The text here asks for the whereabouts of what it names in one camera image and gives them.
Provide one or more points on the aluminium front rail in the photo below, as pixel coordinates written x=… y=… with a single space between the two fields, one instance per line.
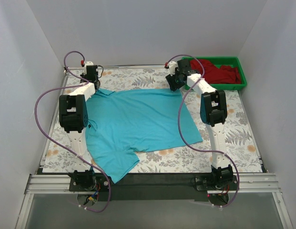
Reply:
x=246 y=182

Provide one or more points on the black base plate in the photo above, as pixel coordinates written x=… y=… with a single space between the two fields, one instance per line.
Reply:
x=163 y=193

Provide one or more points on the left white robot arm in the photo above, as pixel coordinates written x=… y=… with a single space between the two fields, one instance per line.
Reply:
x=73 y=118

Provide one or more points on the green plastic bin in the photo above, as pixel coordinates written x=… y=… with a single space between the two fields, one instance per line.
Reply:
x=228 y=61

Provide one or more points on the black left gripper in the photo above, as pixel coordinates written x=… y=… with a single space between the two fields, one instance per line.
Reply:
x=89 y=80

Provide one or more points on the turquoise t shirt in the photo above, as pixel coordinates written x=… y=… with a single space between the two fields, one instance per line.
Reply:
x=123 y=123

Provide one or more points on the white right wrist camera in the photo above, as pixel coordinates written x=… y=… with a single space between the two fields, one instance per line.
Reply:
x=172 y=66

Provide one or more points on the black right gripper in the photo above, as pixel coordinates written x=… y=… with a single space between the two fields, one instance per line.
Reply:
x=173 y=82

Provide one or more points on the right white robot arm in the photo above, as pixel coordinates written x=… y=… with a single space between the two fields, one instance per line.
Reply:
x=213 y=113

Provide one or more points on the red t shirt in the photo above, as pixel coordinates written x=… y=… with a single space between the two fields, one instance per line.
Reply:
x=214 y=75

